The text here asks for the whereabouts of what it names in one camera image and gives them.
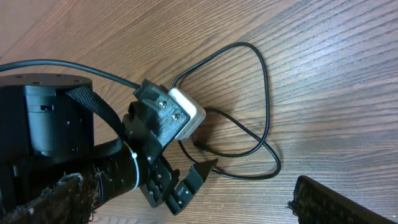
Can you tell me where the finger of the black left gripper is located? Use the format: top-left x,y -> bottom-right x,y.
165,159 -> 218,215

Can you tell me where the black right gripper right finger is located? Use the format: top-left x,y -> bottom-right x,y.
287,175 -> 395,224

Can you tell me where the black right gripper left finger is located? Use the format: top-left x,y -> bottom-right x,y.
1,172 -> 100,224

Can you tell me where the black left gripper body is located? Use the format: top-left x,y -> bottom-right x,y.
123,101 -> 180,208

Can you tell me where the black cable bundle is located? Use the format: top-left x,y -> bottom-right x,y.
172,42 -> 282,181

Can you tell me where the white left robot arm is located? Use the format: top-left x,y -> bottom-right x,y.
1,73 -> 216,216

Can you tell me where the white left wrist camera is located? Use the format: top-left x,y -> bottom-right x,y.
133,78 -> 207,149

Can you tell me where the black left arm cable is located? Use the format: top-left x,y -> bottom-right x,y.
0,58 -> 142,91

